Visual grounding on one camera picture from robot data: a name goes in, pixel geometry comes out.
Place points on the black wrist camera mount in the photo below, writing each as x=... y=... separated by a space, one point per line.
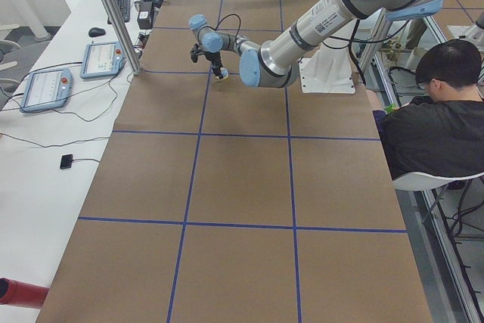
x=195 y=52

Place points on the black power adapter box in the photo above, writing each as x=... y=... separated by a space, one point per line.
x=145 y=16

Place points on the aluminium frame post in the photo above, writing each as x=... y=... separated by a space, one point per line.
x=115 y=17

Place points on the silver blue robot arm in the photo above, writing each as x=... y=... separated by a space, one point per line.
x=274 y=64

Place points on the small black square pad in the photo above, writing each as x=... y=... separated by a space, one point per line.
x=66 y=161

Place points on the green plastic toy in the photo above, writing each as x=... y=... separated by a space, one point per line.
x=390 y=108

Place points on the white chair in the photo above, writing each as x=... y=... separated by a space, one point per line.
x=420 y=181

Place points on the red cylinder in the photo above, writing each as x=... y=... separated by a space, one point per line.
x=21 y=294

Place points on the near blue teach pendant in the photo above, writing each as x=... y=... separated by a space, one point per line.
x=46 y=90

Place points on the far blue teach pendant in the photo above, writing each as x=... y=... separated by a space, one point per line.
x=102 y=60

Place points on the black keyboard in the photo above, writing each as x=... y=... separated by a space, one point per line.
x=124 y=8

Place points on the person in black jacket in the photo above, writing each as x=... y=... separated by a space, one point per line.
x=440 y=134

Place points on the blue teach pendant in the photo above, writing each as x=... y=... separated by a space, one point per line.
x=46 y=90
x=102 y=60

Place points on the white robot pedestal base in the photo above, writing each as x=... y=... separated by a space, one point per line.
x=328 y=70

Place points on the black computer mouse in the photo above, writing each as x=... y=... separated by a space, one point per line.
x=96 y=32

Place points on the blue cream call bell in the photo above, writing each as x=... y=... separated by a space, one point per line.
x=223 y=74

